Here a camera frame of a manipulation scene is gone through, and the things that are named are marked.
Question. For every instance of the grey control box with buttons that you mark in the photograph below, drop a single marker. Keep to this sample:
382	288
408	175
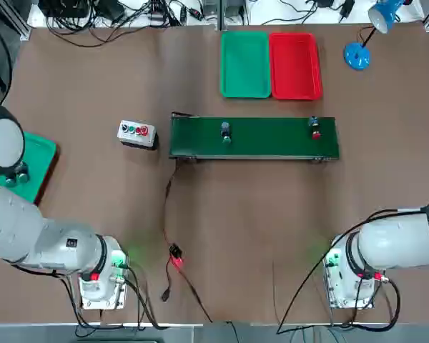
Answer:
136	141

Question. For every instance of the aluminium frame post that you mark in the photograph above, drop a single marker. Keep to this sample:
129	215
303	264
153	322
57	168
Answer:
221	14

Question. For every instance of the red-capped push button part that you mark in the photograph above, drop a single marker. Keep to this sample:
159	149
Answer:
315	135

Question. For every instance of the red plastic tray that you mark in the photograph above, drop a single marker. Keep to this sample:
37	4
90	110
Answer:
46	182
295	66

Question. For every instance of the blue desk lamp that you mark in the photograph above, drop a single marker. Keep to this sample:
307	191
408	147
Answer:
357	57

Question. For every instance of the aluminium frame rail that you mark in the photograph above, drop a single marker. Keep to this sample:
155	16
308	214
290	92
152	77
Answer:
23	30

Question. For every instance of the green plastic tray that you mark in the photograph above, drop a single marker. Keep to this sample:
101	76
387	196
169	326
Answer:
245	64
35	164

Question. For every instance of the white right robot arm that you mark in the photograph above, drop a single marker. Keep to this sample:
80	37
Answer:
389	243

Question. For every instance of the black electronics box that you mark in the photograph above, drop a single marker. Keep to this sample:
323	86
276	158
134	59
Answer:
64	9

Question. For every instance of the black power adapter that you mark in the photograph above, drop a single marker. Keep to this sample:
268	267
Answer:
347	7

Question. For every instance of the black switch module red light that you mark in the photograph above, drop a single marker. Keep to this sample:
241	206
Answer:
176	252

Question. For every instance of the green conveyor belt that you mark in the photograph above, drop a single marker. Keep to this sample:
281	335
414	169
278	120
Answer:
254	135

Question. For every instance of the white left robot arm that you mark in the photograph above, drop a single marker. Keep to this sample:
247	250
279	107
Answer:
14	221

